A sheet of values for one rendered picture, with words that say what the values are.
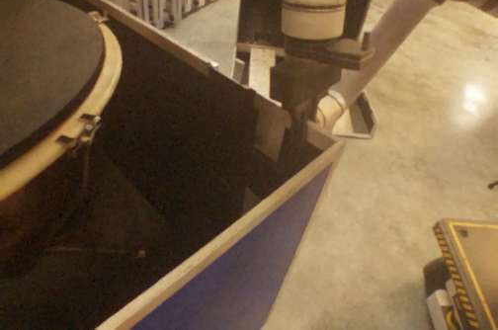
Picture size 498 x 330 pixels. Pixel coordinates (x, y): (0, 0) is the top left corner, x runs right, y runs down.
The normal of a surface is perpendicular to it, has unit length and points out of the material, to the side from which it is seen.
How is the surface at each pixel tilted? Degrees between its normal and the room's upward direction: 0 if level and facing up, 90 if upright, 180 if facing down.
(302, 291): 0
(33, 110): 0
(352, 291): 0
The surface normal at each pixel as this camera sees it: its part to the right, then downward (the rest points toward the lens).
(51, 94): 0.11, -0.74
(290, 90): -0.69, 0.42
